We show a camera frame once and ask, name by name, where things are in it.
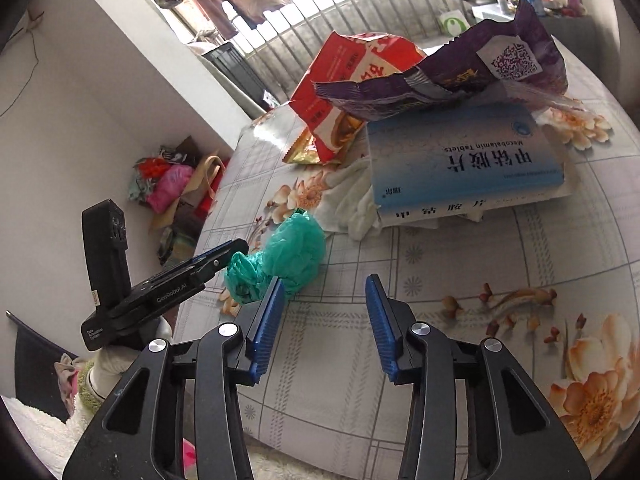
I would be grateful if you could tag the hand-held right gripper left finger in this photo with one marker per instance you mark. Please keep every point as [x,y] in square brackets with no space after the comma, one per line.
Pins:
[267,325]

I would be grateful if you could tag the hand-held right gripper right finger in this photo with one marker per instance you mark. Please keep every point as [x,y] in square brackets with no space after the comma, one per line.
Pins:
[380,325]

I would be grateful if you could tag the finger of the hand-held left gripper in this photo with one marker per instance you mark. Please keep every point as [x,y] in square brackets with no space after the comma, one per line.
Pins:
[225,252]

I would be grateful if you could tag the green plastic bag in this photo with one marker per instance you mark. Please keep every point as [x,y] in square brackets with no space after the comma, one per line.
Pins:
[295,245]

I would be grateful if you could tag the blue medicine box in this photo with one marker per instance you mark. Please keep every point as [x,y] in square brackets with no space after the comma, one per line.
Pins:
[450,160]

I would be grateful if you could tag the red snack bag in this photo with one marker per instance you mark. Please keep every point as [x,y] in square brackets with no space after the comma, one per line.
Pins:
[340,90]

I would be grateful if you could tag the purple snack wrapper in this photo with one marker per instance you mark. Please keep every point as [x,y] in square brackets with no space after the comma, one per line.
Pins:
[450,75]

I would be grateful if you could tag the beige tote bag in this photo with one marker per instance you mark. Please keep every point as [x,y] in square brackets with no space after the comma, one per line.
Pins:
[205,175]

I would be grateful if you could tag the pink plastic bag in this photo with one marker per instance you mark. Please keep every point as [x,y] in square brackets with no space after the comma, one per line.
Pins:
[170,185]

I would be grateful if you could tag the dark cloth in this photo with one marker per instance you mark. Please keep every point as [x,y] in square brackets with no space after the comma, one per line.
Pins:
[35,360]

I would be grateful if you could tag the yellow snack packet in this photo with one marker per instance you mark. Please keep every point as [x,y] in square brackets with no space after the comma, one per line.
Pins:
[302,152]

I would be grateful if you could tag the white fuzzy cloth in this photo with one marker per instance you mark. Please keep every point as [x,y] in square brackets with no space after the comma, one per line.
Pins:
[35,440]

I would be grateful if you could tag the metal window railing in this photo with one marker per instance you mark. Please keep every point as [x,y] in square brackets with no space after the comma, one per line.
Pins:
[350,10]

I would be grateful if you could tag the white and green bag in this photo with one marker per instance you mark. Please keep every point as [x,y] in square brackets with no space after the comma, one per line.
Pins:
[452,22]

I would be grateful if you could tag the grey cabinet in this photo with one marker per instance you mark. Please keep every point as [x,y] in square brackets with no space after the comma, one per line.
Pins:
[575,30]

